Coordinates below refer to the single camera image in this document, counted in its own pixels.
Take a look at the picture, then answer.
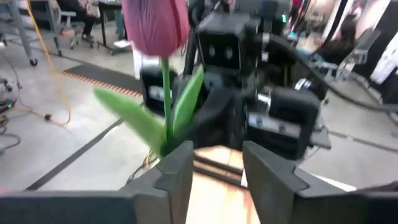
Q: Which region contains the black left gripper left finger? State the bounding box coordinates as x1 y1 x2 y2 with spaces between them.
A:
0 140 194 224

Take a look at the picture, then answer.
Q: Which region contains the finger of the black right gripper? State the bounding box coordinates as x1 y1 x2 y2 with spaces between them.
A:
140 66 178 116
248 88 321 160

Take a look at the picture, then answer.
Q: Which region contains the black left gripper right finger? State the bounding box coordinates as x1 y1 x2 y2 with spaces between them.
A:
243 140 398 224

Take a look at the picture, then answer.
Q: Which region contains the magenta artificial tulip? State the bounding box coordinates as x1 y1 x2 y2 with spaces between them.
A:
93 0 206 159

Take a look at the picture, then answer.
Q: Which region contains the black mat orange striped edge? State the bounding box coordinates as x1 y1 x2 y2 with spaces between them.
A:
61 63 144 99

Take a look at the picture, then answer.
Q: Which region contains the person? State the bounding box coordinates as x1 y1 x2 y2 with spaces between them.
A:
112 8 132 50
295 14 358 74
57 0 101 43

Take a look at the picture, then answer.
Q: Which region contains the grey office chair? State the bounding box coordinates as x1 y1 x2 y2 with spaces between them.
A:
313 29 382 82

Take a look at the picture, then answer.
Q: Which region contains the light grey chair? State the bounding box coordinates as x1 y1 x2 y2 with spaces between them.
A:
58 11 94 50

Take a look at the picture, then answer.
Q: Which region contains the grey wheeled metal table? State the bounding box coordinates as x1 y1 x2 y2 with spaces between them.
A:
0 0 63 68

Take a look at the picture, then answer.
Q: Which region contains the thin yellow cable bundle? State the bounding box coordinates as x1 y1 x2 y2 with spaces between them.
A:
126 151 161 184

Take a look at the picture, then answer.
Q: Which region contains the grey metal base plate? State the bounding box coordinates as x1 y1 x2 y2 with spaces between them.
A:
310 126 333 151

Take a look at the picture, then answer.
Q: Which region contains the black aluminium table frame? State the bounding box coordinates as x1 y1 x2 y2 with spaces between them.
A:
192 152 248 189

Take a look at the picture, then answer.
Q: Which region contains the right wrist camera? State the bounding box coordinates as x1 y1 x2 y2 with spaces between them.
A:
197 12 261 75

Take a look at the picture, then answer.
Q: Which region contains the yellow extension cable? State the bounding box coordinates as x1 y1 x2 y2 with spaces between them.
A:
12 0 72 127

